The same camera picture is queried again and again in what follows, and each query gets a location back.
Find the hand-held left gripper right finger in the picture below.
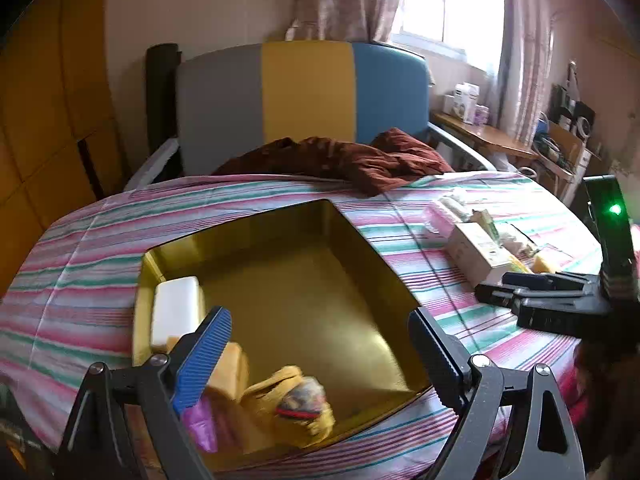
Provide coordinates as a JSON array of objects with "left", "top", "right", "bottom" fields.
[{"left": 407, "top": 307, "right": 586, "bottom": 480}]

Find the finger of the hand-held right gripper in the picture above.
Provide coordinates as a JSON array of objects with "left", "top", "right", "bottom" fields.
[
  {"left": 511, "top": 296, "right": 613, "bottom": 337},
  {"left": 475, "top": 271, "right": 603, "bottom": 307}
]

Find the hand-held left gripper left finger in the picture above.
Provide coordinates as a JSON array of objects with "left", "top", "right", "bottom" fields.
[{"left": 54, "top": 306, "right": 233, "bottom": 480}]

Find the orange yellow sponge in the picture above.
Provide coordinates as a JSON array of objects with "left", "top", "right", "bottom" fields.
[{"left": 206, "top": 342, "right": 250, "bottom": 402}]

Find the white rectangular block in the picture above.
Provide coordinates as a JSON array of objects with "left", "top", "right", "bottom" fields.
[{"left": 150, "top": 276, "right": 205, "bottom": 353}]

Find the purple plastic packet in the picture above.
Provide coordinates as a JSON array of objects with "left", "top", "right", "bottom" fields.
[{"left": 181, "top": 394, "right": 219, "bottom": 453}]

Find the green gold snack packet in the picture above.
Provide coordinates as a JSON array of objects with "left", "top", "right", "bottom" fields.
[{"left": 470, "top": 209, "right": 502, "bottom": 241}]

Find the gold metal tin box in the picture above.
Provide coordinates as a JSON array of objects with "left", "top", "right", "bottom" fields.
[{"left": 131, "top": 199, "right": 433, "bottom": 471}]

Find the person's right forearm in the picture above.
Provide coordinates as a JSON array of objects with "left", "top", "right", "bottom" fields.
[{"left": 575, "top": 339, "right": 640, "bottom": 477}]

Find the white cardboard box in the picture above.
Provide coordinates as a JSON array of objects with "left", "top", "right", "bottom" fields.
[{"left": 446, "top": 222, "right": 507, "bottom": 283}]

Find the pink bedding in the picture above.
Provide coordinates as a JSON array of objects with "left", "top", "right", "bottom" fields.
[{"left": 570, "top": 372, "right": 592, "bottom": 427}]

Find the clear pink plastic packet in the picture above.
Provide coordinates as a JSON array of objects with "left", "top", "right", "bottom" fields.
[{"left": 425, "top": 200, "right": 468, "bottom": 235}]

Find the cluttered storage shelf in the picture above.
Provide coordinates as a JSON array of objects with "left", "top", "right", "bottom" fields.
[{"left": 532, "top": 60, "right": 601, "bottom": 196}]

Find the pink green striped bed sheet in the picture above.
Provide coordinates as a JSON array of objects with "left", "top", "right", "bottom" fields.
[{"left": 0, "top": 170, "right": 608, "bottom": 480}]

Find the wooden side desk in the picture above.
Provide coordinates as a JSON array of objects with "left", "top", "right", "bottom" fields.
[{"left": 432, "top": 111, "right": 538, "bottom": 161}]

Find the tall white carton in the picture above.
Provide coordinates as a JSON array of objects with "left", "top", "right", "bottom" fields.
[{"left": 454, "top": 82, "right": 481, "bottom": 124}]

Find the pink patterned curtain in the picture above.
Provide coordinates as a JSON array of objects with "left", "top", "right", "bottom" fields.
[
  {"left": 287, "top": 0, "right": 406, "bottom": 43},
  {"left": 497, "top": 0, "right": 557, "bottom": 147}
]

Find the brown quilted blanket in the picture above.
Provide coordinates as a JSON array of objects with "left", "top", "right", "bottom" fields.
[{"left": 212, "top": 127, "right": 456, "bottom": 197}]

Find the yellow wooden wardrobe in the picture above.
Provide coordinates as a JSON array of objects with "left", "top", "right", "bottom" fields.
[{"left": 0, "top": 0, "right": 126, "bottom": 297}]

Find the grey yellow blue headboard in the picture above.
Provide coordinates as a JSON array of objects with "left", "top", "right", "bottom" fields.
[{"left": 175, "top": 40, "right": 432, "bottom": 176}]

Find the bright window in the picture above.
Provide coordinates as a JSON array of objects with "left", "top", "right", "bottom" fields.
[{"left": 390, "top": 0, "right": 506, "bottom": 70}]

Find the grey bed side rail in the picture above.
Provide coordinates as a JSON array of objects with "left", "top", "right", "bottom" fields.
[{"left": 427, "top": 122, "right": 498, "bottom": 173}]

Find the white bed side rail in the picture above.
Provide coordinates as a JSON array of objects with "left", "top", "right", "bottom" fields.
[{"left": 124, "top": 137, "right": 181, "bottom": 192}]

